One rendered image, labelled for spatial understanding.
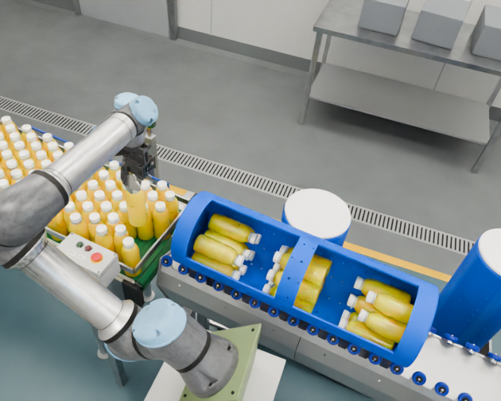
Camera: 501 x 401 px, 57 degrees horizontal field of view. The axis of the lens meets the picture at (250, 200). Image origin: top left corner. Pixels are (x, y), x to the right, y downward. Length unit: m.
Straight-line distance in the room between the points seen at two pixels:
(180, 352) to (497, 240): 1.45
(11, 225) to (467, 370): 1.50
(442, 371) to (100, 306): 1.18
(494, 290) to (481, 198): 2.01
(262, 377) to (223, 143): 2.70
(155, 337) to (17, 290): 2.06
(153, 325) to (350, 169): 2.92
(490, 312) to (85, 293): 1.62
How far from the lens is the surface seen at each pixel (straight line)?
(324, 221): 1.88
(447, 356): 1.84
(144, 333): 1.08
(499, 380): 1.88
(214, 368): 1.14
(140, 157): 1.44
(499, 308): 2.15
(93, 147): 1.08
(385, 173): 3.85
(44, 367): 2.76
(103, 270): 1.63
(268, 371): 1.38
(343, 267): 1.73
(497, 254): 2.07
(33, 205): 0.98
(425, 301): 1.52
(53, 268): 1.11
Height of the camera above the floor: 2.40
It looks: 46 degrees down
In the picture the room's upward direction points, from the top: 7 degrees clockwise
